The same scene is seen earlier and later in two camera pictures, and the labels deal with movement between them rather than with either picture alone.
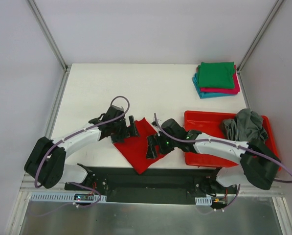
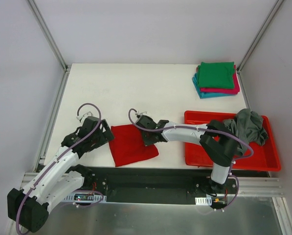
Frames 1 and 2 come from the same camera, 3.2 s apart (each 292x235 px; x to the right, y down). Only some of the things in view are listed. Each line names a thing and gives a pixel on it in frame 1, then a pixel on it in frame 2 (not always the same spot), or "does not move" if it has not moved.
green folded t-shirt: (216, 75) does not move
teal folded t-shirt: (208, 94) does not move
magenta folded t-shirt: (235, 90) does not move
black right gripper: (157, 146) → (144, 132)
